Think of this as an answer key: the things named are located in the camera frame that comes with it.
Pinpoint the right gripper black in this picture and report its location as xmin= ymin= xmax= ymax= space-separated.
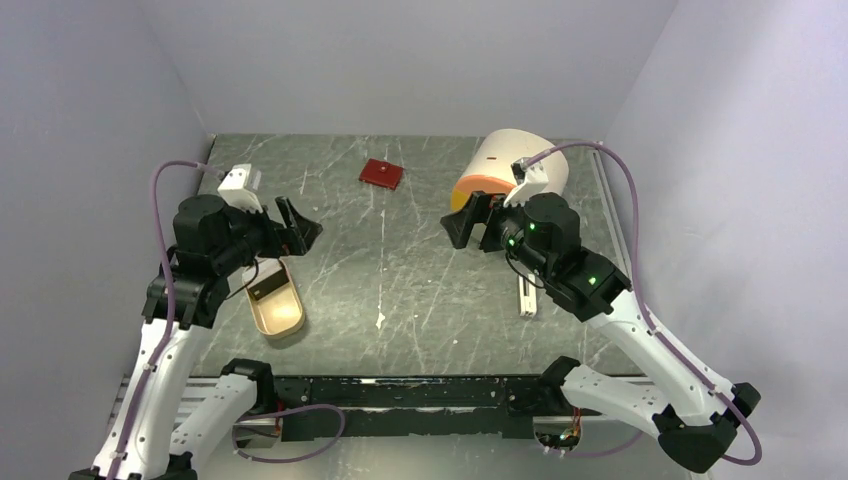
xmin=441 ymin=188 xmax=553 ymax=281

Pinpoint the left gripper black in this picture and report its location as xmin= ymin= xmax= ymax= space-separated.
xmin=214 ymin=195 xmax=322 ymax=275

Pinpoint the red leather card holder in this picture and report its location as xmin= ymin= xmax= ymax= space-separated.
xmin=358 ymin=158 xmax=404 ymax=190

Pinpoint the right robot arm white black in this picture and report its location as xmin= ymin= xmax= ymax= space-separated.
xmin=440 ymin=191 xmax=761 ymax=474

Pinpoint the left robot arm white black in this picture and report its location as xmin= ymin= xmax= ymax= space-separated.
xmin=70 ymin=194 xmax=323 ymax=479

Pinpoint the stack of credit cards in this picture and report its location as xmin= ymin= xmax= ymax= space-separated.
xmin=247 ymin=270 xmax=290 ymax=301

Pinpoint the gold metal card tray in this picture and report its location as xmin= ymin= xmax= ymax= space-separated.
xmin=242 ymin=258 xmax=306 ymax=341

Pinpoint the cream cylindrical drawer box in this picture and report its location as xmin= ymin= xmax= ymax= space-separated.
xmin=451 ymin=128 xmax=570 ymax=213

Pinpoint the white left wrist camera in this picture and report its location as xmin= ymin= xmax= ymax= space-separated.
xmin=217 ymin=164 xmax=263 ymax=213

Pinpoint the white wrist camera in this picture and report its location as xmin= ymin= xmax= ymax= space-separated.
xmin=217 ymin=164 xmax=263 ymax=213
xmin=504 ymin=157 xmax=549 ymax=207

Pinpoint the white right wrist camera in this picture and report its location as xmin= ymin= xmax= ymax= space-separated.
xmin=504 ymin=157 xmax=549 ymax=207

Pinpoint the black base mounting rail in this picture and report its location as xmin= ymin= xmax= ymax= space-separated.
xmin=247 ymin=374 xmax=576 ymax=442

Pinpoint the aluminium frame rail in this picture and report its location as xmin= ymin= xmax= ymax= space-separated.
xmin=105 ymin=376 xmax=664 ymax=425

